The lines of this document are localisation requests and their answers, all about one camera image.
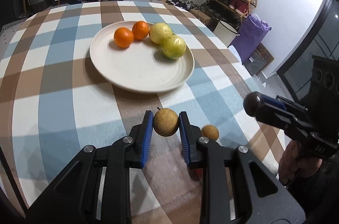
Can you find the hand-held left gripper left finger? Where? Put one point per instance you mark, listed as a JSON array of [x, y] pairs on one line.
[[147, 139]]

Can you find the person's right forearm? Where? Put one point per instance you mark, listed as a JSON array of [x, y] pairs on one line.
[[320, 187]]

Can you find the dark glass sliding door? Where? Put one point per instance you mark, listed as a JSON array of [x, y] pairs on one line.
[[309, 49]]

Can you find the white waste bin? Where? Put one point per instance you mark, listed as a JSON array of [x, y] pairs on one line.
[[225, 32]]

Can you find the brown patterned doormat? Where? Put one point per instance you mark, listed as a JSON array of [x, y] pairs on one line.
[[261, 55]]

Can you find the cream round plate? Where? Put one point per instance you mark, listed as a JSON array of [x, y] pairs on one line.
[[132, 67]]

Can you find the yellow green citrus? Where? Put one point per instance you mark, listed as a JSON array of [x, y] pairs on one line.
[[160, 33], [173, 47]]

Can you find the brown cardboard box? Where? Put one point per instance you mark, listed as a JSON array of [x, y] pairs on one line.
[[200, 16]]

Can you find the dark purple plum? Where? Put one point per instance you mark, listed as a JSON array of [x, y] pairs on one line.
[[251, 103]]

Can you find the checked tablecloth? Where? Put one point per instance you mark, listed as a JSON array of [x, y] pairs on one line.
[[66, 107]]

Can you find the person's right hand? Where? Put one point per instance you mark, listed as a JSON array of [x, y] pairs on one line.
[[291, 157]]

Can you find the purple bag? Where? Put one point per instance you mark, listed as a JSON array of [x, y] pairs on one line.
[[250, 33]]

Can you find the brown longan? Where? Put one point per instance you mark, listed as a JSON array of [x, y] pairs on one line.
[[210, 131], [165, 122]]

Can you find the scattered loose sneakers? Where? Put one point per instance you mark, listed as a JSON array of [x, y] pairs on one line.
[[182, 2]]

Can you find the orange mandarin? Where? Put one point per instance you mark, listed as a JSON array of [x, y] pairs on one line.
[[140, 30], [123, 37]]

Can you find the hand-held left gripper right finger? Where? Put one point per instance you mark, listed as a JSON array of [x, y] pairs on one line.
[[185, 139]]

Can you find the black white patterned rug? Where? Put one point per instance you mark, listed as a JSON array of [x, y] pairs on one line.
[[8, 28]]

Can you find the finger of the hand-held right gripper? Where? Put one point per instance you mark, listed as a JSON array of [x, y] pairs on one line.
[[270, 114], [275, 101]]

